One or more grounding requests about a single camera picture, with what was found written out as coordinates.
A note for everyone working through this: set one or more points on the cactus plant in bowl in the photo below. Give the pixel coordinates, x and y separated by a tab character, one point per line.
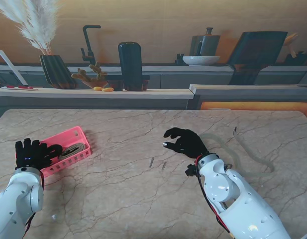
94	82

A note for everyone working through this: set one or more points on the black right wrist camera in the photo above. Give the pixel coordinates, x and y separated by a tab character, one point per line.
190	171

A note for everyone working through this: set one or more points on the grey pot with lid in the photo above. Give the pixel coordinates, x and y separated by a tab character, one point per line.
208	46

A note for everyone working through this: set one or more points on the plate with red slices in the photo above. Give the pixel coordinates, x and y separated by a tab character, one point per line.
19	88

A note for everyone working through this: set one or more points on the tall dark canister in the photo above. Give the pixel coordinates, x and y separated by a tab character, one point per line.
130	64

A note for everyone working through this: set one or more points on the white leaning board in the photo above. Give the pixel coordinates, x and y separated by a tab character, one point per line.
11	66

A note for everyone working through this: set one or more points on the white speckled bowl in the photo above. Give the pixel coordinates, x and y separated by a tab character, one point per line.
200	60

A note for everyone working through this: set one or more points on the white pampas grass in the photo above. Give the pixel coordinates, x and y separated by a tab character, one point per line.
38	27

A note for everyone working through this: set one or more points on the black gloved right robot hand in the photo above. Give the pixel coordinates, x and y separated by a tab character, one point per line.
190	145

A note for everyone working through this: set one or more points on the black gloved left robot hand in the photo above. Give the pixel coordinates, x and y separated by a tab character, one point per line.
31	155

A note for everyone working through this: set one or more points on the dark ribbed vase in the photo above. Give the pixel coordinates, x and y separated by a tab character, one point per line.
56	72

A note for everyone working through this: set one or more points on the grey counter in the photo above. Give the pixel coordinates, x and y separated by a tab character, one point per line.
242	90

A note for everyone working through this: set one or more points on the pale beige webbing belt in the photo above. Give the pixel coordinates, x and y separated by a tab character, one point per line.
257	159

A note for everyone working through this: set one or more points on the black kitchen faucet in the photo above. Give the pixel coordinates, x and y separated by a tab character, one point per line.
88	42

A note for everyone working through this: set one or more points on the dark utensil holder with utensils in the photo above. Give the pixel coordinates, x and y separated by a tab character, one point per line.
296	58

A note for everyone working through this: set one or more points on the pink plastic storage basket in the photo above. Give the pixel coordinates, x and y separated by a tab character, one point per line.
76	139

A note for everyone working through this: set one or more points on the orange fruit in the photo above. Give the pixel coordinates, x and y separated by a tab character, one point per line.
97	88
108	89

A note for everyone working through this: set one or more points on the small black holder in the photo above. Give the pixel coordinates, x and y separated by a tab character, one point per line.
179	61

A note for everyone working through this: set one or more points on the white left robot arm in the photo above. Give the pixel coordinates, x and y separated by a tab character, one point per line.
16	199

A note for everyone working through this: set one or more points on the beige braided belt black leather ends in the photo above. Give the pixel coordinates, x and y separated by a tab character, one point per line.
73	150

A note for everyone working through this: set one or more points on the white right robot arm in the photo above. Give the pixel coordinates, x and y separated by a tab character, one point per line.
237	196

